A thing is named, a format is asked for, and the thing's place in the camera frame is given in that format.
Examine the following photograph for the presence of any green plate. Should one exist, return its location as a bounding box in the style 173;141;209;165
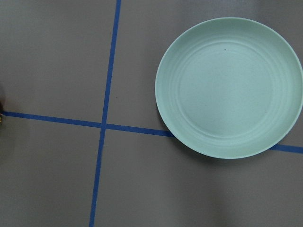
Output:
155;17;303;159

